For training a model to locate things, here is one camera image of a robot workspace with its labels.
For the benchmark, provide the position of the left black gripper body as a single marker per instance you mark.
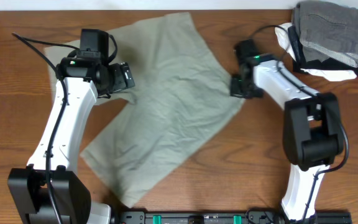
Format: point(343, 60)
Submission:
point(117, 81)

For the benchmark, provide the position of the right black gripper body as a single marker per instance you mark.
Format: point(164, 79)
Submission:
point(245, 89)

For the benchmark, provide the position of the khaki green shorts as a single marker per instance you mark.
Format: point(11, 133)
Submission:
point(180, 100)

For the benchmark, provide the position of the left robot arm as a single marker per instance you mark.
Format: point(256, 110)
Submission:
point(48, 189)

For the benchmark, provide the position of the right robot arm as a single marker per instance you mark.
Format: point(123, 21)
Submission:
point(314, 139)

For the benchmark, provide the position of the black folded garment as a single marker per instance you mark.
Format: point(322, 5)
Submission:
point(328, 64)

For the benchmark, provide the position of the white folded garment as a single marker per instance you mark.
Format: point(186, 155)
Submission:
point(330, 75)

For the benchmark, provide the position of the grey folded garment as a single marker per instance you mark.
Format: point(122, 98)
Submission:
point(327, 30)

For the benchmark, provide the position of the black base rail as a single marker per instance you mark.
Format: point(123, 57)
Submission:
point(253, 216)

